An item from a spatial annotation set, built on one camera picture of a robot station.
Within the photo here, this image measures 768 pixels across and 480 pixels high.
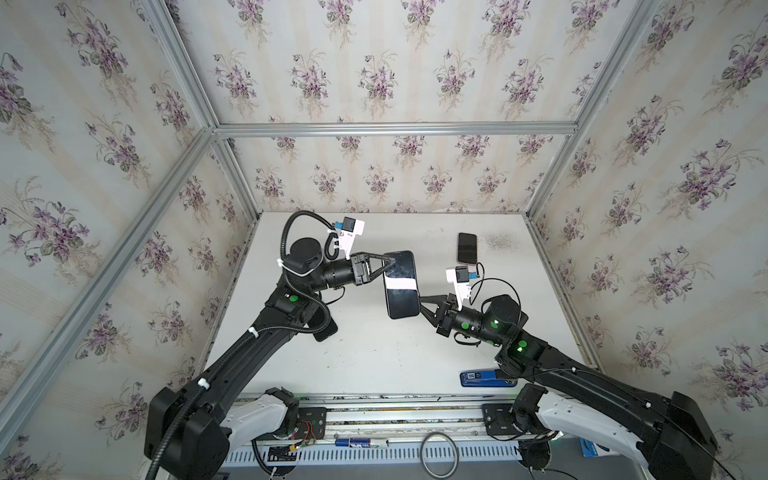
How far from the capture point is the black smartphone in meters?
0.65

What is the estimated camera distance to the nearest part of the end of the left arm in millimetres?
590

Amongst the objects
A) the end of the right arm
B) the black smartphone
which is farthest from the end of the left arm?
the end of the right arm
